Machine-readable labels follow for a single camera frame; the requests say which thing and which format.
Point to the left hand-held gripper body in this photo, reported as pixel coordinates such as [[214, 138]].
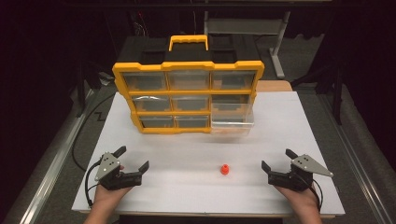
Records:
[[109, 174]]

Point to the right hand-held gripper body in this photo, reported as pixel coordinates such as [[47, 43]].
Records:
[[295, 178]]

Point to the small orange plastic cap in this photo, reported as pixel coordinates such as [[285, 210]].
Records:
[[224, 169]]

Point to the pulled-out clear plastic drawer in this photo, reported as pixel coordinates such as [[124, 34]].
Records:
[[232, 119]]

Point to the yellow and black organizer cabinet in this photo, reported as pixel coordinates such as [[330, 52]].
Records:
[[190, 92]]

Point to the person's right hand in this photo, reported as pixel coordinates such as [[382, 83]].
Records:
[[300, 196]]

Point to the person's left hand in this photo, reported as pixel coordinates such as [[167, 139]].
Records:
[[107, 194]]

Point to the set of closed clear drawers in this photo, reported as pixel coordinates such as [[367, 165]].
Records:
[[153, 104]]

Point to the brown wooden board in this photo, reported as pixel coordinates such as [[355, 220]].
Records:
[[274, 86]]

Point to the black stand leg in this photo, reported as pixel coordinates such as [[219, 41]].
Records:
[[336, 93], [81, 90]]

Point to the grey metal stand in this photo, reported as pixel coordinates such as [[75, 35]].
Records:
[[278, 49]]

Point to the aluminium rail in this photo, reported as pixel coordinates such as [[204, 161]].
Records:
[[53, 168], [358, 165]]

